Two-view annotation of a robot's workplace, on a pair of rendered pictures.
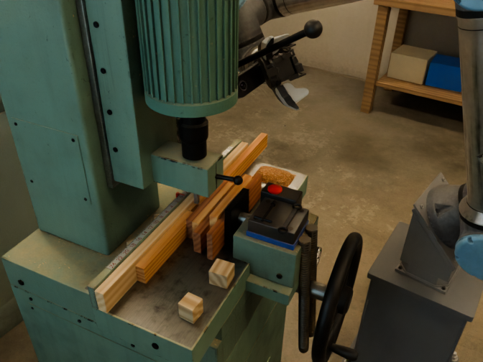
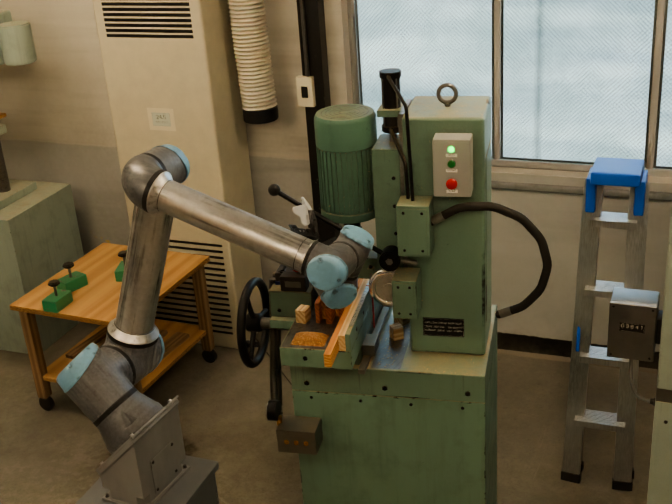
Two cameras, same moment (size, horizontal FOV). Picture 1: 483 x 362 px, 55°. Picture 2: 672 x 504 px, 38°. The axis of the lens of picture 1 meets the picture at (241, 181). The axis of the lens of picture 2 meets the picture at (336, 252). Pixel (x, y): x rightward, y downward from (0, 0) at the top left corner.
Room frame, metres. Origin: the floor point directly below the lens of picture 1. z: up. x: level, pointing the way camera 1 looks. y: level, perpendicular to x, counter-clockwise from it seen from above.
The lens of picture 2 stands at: (3.42, -0.41, 2.27)
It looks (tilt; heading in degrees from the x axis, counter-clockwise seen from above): 24 degrees down; 170
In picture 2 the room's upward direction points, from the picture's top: 4 degrees counter-clockwise
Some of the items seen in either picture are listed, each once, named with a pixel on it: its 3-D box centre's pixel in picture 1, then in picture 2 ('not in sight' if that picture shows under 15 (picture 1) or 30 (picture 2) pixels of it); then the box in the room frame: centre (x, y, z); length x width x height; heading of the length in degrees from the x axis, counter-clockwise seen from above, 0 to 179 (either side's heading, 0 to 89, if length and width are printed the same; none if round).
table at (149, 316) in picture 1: (238, 245); (324, 308); (0.78, 0.00, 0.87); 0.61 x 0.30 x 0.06; 155
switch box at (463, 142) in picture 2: not in sight; (453, 165); (1.09, 0.33, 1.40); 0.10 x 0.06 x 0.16; 65
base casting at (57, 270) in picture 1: (157, 251); (398, 345); (0.88, 0.21, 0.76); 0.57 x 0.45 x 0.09; 65
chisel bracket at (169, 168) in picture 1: (187, 170); (360, 265); (0.84, 0.12, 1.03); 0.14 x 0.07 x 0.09; 65
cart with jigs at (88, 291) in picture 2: not in sight; (120, 322); (-0.42, -0.71, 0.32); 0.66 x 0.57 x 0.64; 145
